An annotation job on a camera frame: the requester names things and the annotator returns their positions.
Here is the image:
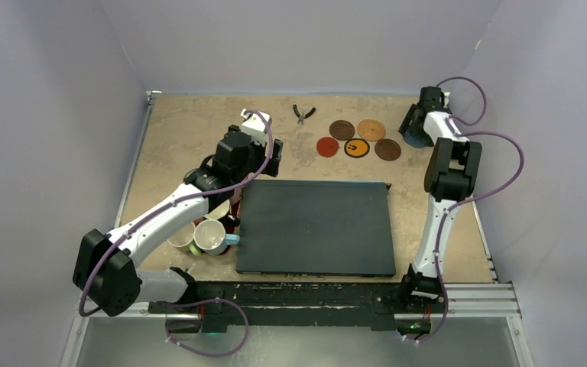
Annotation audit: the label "purple cable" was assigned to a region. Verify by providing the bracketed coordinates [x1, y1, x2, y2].
[401, 76, 525, 346]
[78, 109, 274, 357]

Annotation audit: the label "green handled white mug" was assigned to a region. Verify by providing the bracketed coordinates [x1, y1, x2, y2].
[167, 222, 201, 256]

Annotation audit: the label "blue grey coaster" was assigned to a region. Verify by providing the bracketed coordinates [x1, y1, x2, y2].
[403, 131, 427, 148]

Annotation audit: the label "black pliers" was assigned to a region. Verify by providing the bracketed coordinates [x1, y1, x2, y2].
[292, 104, 316, 125]

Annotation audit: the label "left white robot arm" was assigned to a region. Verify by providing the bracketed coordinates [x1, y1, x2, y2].
[73, 125, 283, 317]

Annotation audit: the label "dark brown wooden coaster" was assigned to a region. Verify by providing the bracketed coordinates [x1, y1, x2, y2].
[375, 138, 401, 161]

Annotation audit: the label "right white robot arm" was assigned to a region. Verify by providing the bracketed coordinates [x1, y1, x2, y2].
[398, 86, 482, 311]

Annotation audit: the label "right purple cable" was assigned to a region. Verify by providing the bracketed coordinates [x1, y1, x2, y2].
[401, 76, 525, 346]

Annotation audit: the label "orange smiley coaster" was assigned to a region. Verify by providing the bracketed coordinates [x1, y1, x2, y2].
[343, 138, 371, 158]

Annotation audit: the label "dark rectangular board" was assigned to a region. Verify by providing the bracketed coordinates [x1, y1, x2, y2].
[235, 180, 397, 278]

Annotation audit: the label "black handled white mug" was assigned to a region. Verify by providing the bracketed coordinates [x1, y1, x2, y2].
[204, 200, 241, 227]

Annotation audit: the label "red apple coaster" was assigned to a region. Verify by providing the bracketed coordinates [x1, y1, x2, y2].
[316, 136, 340, 158]

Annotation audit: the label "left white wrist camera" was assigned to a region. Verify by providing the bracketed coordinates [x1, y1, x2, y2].
[239, 109, 272, 146]

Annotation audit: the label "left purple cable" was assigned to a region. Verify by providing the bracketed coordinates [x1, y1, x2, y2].
[78, 109, 274, 357]

